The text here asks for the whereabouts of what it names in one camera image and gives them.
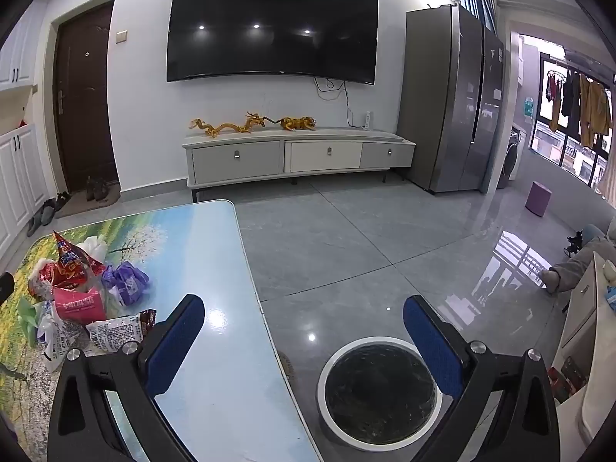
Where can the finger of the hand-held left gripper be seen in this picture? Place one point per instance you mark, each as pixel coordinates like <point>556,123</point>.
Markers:
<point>6,288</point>

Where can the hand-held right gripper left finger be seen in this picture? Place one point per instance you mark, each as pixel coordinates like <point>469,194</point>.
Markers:
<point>173,346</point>

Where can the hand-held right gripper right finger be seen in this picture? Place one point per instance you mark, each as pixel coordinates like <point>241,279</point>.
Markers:
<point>433,346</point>

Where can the red snack packet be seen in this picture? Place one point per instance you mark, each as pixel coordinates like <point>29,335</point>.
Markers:
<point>67,264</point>

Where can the white round trash bin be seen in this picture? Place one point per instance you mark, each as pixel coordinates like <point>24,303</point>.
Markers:
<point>380,394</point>

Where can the purple plastic bag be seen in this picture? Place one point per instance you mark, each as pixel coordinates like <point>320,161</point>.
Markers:
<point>125,284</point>

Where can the green wrapper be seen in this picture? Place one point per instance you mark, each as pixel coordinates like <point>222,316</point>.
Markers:
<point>29,317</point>

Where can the brown white snack wrapper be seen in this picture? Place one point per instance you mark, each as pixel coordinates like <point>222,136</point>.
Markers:
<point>115,329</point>

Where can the pink packet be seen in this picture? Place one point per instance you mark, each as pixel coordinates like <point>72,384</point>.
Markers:
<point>77,305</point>

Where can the grey slippers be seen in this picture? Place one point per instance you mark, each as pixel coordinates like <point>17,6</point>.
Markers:
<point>41,216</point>

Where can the black shoes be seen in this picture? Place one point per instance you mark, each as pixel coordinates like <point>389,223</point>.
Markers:
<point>63,199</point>

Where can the doormat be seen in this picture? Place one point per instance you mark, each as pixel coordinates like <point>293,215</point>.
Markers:
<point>82,207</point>

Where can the brown boots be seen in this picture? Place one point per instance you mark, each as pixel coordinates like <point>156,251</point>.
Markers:
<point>96,188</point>

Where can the white side table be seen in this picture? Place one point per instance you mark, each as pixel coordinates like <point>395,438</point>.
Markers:
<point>577,337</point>

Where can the small black object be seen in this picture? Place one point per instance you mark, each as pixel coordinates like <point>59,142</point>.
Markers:
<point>575,244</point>

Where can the purple stool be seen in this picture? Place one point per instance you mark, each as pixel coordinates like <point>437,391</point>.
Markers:
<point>539,199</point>

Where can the brown entrance door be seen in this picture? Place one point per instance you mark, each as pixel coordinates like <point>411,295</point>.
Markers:
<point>86,106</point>

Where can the white television cabinet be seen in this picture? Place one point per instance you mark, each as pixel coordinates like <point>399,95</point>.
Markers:
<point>240,159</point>

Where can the grey washing machine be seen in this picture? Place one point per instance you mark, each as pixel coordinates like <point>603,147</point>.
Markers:
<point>511,159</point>

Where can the golden dragon figurine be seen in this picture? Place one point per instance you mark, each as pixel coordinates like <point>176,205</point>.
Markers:
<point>226,128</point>

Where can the black framed window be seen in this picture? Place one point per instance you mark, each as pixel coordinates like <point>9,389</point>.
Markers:
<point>553,144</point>

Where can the white power strip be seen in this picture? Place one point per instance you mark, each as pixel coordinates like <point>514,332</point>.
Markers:
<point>368,120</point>

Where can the grey double door fridge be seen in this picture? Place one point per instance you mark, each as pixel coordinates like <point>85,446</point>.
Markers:
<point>447,106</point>

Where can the golden tiger figurine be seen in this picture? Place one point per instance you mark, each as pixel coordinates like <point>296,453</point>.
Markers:
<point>296,123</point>

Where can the teal hanging bag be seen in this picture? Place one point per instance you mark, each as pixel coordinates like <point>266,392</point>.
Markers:
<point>529,108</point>

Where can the black hanging garment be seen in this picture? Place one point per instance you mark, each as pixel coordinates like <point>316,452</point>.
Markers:
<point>571,98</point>

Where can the yellow hanging garment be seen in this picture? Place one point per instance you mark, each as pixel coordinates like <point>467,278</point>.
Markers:
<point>594,110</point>

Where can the red hanging garment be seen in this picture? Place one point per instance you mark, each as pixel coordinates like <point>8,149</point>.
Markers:
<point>552,86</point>

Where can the blue curtain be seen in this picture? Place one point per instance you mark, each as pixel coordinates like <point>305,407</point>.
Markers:
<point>481,12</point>

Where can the wall light switch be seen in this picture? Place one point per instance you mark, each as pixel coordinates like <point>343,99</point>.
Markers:
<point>122,35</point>

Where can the black wall television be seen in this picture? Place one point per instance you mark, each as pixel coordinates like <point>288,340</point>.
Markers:
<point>269,29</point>

